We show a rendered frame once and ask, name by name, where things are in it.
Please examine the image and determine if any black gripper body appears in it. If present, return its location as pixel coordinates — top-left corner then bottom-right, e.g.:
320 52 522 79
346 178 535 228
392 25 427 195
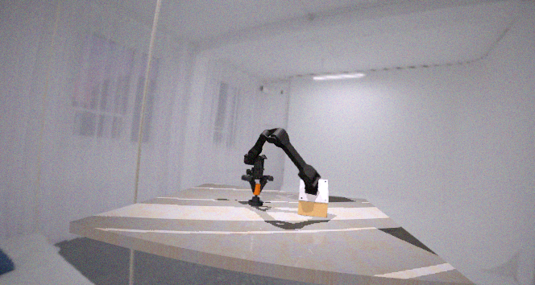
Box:
241 166 273 182

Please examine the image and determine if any black shaft on round pedestal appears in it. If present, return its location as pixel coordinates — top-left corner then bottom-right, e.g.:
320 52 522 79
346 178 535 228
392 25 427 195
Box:
248 195 263 206

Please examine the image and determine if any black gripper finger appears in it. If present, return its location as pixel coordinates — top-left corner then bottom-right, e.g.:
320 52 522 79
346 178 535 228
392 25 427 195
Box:
247 181 255 192
259 181 268 192

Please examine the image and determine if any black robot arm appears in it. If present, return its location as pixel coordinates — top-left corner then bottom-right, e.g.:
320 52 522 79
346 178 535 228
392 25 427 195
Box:
244 128 321 196

